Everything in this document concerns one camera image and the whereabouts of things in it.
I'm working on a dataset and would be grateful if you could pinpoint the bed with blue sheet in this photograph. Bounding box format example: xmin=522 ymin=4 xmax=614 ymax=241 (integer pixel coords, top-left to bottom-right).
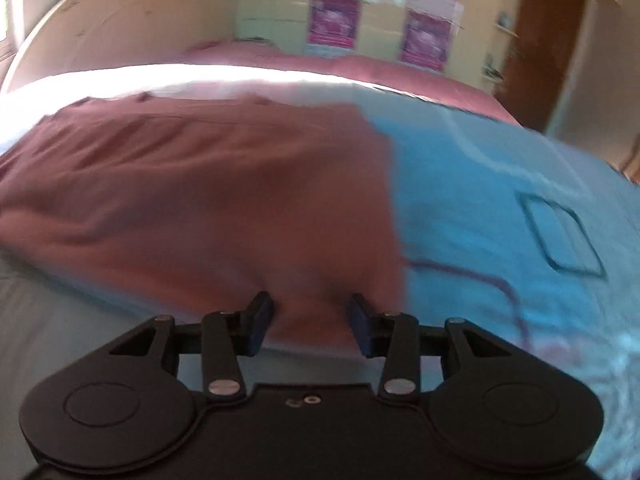
xmin=0 ymin=62 xmax=640 ymax=480

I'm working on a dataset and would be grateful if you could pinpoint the shelf clutter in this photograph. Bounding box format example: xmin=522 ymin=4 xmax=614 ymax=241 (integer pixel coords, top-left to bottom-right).
xmin=481 ymin=57 xmax=506 ymax=82

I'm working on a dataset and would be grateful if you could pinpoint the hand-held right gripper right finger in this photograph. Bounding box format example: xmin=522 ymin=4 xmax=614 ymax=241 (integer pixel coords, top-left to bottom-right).
xmin=347 ymin=292 xmax=506 ymax=403

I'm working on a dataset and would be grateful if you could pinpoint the brown wooden door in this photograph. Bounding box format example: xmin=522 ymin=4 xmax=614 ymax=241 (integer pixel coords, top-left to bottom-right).
xmin=492 ymin=0 xmax=588 ymax=133

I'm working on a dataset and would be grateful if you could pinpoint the pink pillow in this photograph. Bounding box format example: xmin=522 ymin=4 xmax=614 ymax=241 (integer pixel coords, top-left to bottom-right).
xmin=182 ymin=37 xmax=346 ymax=70
xmin=330 ymin=55 xmax=521 ymax=126

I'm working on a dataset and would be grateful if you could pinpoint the pink sweater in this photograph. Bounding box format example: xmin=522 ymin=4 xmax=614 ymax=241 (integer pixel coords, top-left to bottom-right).
xmin=0 ymin=92 xmax=408 ymax=351

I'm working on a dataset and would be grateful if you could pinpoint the cream wardrobe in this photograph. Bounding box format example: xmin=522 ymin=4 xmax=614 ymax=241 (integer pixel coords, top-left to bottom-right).
xmin=235 ymin=0 xmax=531 ymax=93

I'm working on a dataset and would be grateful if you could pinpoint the cream bed headboard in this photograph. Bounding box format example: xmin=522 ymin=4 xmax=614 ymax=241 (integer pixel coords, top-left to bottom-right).
xmin=0 ymin=0 xmax=241 ymax=95

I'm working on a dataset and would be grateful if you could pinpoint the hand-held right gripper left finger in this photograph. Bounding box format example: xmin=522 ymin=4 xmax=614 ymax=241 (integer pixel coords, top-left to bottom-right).
xmin=107 ymin=291 xmax=275 ymax=403

